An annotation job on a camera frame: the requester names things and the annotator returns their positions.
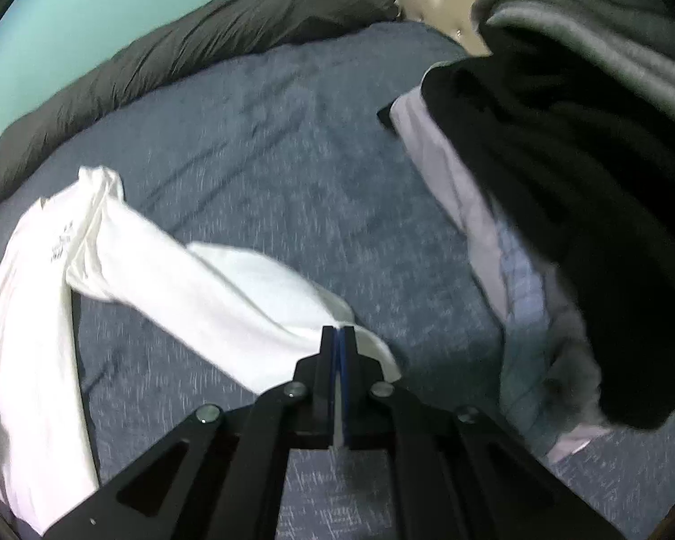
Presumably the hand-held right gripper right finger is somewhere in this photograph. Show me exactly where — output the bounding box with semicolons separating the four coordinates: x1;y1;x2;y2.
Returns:
340;323;620;540

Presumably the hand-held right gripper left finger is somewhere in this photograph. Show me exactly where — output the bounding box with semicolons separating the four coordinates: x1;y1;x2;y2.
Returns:
42;326;338;540

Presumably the white t-shirt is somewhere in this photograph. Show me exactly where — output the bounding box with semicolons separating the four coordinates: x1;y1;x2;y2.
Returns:
0;166;403;535

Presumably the light blue folded garment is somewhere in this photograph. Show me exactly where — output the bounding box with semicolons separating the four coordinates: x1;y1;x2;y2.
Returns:
498;225;575;440

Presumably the blue-grey bed sheet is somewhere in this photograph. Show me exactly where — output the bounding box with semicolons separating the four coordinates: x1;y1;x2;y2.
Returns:
0;19;675;540

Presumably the dark grey long pillow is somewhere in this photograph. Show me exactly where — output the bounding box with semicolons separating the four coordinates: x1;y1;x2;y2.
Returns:
0;0;400;203

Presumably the grey folded sweatshirt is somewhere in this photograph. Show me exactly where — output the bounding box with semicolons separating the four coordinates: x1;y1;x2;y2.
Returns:
471;0;675;125

